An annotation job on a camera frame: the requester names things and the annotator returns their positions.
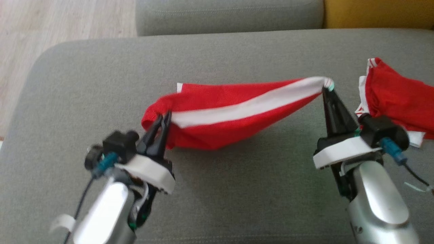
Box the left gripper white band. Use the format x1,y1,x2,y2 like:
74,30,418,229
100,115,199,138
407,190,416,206
115,112,176,194

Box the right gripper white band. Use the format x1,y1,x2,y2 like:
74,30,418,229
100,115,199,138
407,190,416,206
313,87,382,170

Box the red basketball jersey white sleeves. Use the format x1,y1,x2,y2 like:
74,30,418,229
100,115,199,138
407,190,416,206
354,58,434,148

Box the red shorts white stripe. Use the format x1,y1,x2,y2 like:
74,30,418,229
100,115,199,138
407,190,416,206
141,76,334,150

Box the large grey sofa ottoman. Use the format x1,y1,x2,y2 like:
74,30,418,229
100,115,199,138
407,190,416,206
0,29,434,244

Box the yellow sofa back cushion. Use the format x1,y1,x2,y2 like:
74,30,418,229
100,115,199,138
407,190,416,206
324,0,434,29

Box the left arm cable teal plug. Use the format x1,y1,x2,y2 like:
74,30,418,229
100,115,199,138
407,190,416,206
73,152,117,226

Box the arm cable teal plug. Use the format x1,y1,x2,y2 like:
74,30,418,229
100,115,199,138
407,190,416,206
73,152,117,226
380,137,434,194

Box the right arm cable teal plug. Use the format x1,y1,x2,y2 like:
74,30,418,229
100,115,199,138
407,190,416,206
380,137,434,194

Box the white cable label tag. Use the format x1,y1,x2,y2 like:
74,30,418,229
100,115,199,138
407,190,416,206
49,213,76,234

